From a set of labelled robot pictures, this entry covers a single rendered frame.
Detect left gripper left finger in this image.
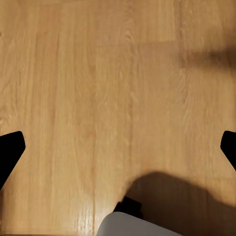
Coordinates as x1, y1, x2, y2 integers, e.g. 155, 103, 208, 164
0, 131, 26, 190

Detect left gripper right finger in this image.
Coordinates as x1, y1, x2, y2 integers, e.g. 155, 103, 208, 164
220, 131, 236, 170

